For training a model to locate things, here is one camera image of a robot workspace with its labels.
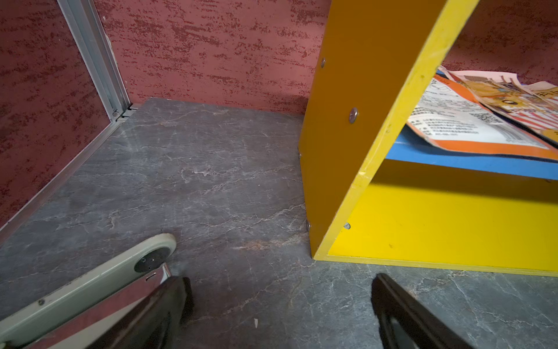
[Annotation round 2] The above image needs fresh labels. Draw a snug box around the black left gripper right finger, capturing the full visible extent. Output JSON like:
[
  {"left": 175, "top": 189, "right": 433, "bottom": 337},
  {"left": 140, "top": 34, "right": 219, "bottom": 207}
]
[{"left": 371, "top": 273, "right": 472, "bottom": 348}]

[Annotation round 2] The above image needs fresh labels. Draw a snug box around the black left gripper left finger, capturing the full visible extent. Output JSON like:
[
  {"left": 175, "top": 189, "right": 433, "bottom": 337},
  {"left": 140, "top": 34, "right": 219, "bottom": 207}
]
[{"left": 89, "top": 276, "right": 193, "bottom": 348}]

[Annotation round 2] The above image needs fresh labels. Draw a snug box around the yellow wooden shelf unit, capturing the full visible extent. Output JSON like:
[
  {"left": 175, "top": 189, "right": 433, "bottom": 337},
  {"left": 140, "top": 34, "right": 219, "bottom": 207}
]
[{"left": 299, "top": 1, "right": 557, "bottom": 276}]

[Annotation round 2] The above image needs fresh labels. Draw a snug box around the orange bordered seed bag lower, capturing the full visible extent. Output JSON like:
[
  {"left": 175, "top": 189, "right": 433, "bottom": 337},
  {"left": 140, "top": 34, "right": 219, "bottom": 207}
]
[{"left": 407, "top": 74, "right": 557, "bottom": 161}]

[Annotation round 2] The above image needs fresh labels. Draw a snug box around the pink shop seed bag lower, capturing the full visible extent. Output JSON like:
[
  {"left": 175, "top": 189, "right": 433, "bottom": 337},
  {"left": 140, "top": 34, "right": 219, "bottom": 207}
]
[{"left": 438, "top": 66, "right": 557, "bottom": 147}]

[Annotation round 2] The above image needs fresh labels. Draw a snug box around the white grey stapler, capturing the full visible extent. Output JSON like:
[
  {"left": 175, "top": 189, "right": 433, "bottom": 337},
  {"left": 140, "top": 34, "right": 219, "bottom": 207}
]
[{"left": 1, "top": 234, "right": 177, "bottom": 348}]

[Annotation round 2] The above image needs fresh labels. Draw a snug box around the aluminium corner post left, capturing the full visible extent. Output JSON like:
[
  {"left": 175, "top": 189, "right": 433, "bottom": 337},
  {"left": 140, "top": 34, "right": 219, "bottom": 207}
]
[{"left": 58, "top": 0, "right": 132, "bottom": 123}]

